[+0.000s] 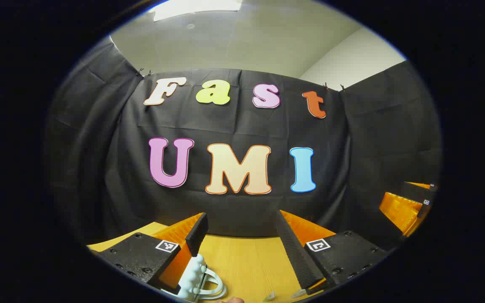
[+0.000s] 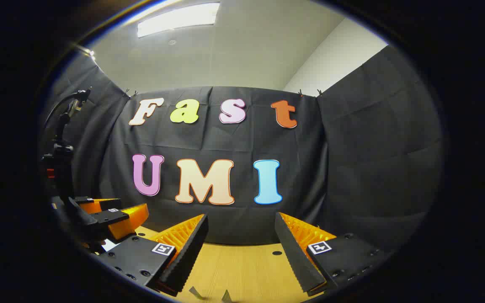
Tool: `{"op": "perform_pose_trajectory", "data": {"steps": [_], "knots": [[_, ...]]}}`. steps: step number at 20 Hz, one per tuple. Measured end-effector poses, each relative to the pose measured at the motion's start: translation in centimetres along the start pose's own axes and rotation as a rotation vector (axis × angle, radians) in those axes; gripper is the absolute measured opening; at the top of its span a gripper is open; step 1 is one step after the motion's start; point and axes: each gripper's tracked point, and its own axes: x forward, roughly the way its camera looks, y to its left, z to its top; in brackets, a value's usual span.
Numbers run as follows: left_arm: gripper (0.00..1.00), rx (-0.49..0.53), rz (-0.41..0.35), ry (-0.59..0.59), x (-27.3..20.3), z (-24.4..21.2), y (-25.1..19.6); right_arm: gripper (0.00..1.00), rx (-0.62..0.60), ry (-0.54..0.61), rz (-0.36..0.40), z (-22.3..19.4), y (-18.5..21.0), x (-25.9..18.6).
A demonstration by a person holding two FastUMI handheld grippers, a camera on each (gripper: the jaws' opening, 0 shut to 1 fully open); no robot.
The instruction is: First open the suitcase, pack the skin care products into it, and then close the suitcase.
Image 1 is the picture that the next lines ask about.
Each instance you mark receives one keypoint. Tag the black backdrop cloth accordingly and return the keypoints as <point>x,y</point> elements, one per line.
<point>234,122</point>

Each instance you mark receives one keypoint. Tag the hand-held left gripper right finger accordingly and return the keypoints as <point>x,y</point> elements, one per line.
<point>295,252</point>

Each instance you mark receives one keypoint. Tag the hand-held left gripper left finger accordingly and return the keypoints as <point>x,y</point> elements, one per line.
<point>196,235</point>

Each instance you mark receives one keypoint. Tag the ceiling light panel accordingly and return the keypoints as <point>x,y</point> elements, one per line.
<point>196,7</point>

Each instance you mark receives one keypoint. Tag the pale blue suitcase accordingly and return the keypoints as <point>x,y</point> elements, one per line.
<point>194,273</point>

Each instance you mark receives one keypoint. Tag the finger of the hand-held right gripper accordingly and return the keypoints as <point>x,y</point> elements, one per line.
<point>417,191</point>
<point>400,210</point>

